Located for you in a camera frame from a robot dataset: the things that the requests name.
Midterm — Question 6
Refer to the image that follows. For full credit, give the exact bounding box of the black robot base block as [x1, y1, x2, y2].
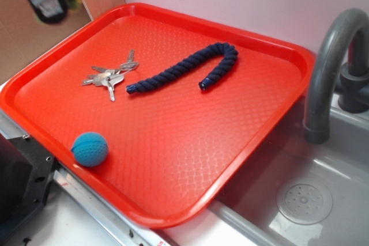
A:
[1, 136, 55, 238]

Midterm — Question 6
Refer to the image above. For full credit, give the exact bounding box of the brown cardboard box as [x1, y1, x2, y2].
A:
[1, 0, 125, 82]

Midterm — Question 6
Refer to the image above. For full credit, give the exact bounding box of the silver key bunch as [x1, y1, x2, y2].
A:
[81, 49, 139, 102]

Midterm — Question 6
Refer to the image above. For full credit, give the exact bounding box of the blue textured ball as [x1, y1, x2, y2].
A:
[71, 132, 108, 167]

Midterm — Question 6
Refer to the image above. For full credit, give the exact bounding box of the red plastic tray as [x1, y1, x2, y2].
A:
[1, 3, 315, 229]

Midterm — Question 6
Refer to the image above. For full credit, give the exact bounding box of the grey curved faucet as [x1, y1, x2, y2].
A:
[303, 8, 368, 144]

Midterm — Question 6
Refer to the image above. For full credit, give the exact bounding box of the grey toy sink basin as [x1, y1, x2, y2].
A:
[210, 100, 368, 245]

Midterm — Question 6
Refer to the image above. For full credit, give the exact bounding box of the dark blue rope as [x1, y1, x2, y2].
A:
[125, 41, 239, 95]

